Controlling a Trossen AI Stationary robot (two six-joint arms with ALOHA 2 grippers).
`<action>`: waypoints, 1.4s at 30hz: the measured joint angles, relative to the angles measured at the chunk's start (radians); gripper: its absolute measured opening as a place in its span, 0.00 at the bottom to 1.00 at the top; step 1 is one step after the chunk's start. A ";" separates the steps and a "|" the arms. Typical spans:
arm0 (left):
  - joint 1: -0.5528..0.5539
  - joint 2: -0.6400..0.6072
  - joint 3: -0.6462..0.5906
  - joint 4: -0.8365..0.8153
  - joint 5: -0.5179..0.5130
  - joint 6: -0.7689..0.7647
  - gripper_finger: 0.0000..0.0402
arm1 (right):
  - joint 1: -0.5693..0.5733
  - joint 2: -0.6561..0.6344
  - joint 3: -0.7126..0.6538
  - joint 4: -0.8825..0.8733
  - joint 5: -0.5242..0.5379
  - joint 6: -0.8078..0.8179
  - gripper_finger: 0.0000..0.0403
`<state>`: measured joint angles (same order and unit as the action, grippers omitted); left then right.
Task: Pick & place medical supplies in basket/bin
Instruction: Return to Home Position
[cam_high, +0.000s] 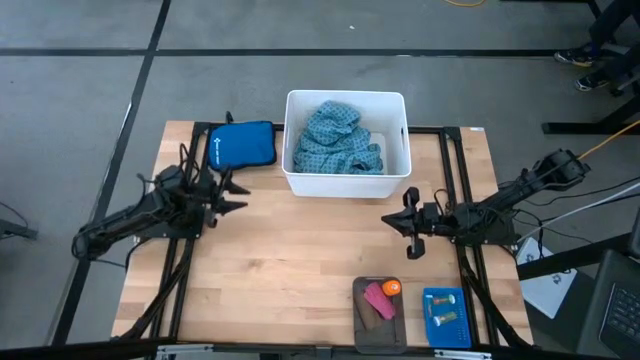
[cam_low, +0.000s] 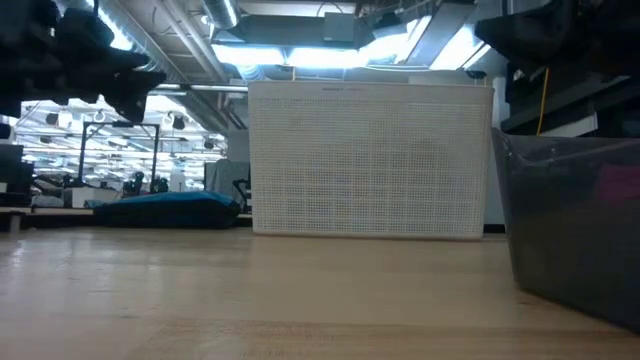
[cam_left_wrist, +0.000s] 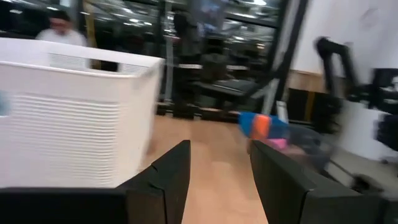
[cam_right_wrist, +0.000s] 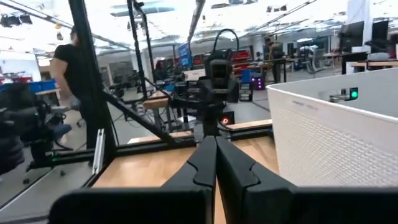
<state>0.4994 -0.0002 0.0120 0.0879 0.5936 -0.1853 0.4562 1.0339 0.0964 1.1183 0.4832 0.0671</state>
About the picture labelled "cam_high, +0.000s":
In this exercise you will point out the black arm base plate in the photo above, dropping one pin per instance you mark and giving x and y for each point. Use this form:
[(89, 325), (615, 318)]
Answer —
[(502, 238), (165, 231)]

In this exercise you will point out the white paper sheet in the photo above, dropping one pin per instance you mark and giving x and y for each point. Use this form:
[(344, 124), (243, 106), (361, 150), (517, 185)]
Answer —
[(545, 290)]

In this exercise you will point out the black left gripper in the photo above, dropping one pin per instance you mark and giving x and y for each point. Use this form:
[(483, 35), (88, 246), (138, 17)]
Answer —
[(210, 200)]

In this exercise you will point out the black crossbar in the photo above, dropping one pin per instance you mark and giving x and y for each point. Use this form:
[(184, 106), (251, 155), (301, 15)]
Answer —
[(75, 350)]

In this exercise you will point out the blue patterned hospital gown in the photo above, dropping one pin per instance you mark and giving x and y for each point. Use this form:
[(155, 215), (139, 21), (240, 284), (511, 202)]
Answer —
[(335, 145)]

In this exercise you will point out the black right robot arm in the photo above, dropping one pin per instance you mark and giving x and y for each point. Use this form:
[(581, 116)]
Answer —
[(520, 191)]

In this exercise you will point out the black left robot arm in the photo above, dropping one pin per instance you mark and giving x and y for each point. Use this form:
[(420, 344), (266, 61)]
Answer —
[(125, 220)]

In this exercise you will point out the orange bandage roll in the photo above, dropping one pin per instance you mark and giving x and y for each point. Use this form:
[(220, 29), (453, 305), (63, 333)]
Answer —
[(391, 288)]

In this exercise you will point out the black laptop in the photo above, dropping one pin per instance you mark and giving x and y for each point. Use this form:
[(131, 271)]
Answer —
[(620, 310)]

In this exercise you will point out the black chair foot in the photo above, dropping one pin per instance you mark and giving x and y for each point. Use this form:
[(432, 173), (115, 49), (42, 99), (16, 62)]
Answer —
[(15, 229)]

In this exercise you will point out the silver metal bracket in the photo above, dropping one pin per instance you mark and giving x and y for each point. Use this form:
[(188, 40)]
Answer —
[(185, 352), (462, 355)]

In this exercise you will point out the amber pill bottle white cap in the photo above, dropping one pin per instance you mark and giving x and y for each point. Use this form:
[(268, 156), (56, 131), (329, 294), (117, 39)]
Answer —
[(445, 318), (442, 300)]

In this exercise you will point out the blue plastic basket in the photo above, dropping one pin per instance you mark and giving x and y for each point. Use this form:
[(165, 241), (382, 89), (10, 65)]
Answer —
[(462, 335)]

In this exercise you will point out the brown bandage roll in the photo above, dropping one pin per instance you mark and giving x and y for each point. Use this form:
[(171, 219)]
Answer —
[(367, 315)]

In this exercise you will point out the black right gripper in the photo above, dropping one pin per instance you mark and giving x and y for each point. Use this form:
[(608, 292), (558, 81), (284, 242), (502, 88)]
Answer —
[(426, 220)]

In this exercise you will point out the blue first aid pouch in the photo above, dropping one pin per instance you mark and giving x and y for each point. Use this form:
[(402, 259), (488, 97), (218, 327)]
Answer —
[(242, 146)]

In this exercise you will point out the black desk leg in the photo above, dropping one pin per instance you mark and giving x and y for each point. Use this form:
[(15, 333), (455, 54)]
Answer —
[(575, 128)]

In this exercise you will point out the black aluminium table frame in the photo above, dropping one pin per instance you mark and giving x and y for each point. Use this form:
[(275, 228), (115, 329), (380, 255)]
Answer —
[(448, 160)]

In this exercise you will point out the pink bandage roll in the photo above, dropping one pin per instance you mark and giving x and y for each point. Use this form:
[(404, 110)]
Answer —
[(379, 301)]

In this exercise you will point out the black metal beam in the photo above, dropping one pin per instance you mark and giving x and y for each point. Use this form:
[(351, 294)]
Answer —
[(570, 257)]

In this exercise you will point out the grey translucent plastic bin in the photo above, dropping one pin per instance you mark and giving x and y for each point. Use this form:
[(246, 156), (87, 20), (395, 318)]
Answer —
[(380, 340)]

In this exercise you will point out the person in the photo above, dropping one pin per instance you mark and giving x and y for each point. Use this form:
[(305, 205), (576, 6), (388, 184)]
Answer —
[(607, 25)]

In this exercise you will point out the white plastic basket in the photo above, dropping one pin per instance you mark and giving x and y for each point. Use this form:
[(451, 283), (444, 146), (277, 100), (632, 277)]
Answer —
[(345, 186)]

